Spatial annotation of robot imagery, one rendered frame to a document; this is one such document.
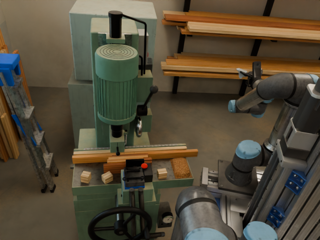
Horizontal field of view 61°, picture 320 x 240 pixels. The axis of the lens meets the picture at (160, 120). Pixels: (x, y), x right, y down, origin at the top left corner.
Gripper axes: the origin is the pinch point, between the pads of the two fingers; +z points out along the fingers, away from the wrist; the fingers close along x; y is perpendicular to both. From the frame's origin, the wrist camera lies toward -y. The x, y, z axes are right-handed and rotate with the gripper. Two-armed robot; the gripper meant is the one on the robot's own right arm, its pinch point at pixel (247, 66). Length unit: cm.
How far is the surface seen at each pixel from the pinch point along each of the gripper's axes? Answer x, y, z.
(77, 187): -102, 20, -71
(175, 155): -53, 25, -51
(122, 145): -80, 8, -58
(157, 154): -64, 22, -52
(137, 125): -73, 8, -43
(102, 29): -85, -40, -33
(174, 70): -33, 66, 133
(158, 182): -64, 26, -67
